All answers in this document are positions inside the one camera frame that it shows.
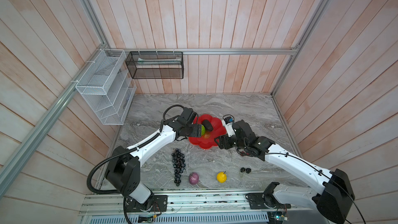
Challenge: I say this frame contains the green bumpy fake fruit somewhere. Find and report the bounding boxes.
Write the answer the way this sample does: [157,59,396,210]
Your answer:
[201,125,206,136]

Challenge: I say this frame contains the dark speckled avocado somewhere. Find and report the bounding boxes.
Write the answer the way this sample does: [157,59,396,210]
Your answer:
[202,119,214,132]

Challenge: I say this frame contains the red flower-shaped fruit bowl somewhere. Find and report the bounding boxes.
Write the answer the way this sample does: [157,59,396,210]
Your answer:
[188,114,227,149]

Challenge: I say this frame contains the two black cherries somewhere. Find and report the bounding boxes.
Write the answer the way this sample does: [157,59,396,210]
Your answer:
[240,168,251,178]

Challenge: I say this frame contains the black fake grape bunch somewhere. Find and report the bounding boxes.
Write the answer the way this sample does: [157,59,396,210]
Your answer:
[172,148,186,187]

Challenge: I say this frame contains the yellow fake lemon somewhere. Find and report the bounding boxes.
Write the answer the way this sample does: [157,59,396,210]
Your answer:
[216,172,227,183]

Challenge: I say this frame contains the purple fake fig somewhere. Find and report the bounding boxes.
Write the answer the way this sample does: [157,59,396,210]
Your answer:
[189,172,199,185]

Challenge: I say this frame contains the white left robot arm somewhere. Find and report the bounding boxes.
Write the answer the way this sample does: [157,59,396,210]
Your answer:
[87,104,202,206]

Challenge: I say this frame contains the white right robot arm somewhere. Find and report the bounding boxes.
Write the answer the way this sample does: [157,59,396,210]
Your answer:
[215,116,355,224]

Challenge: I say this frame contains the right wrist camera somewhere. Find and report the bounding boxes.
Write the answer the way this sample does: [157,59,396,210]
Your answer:
[222,115,235,137]

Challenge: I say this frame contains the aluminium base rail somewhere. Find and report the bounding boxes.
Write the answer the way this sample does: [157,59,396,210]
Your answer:
[78,189,306,224]

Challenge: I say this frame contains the black wire mesh basket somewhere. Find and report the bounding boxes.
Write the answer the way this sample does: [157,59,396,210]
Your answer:
[125,51,184,79]

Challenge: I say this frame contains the white wire mesh shelf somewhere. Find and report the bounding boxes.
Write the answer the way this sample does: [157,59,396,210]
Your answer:
[76,49,137,125]

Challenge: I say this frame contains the horizontal aluminium wall rail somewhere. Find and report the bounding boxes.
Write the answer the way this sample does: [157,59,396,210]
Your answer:
[109,48,298,55]

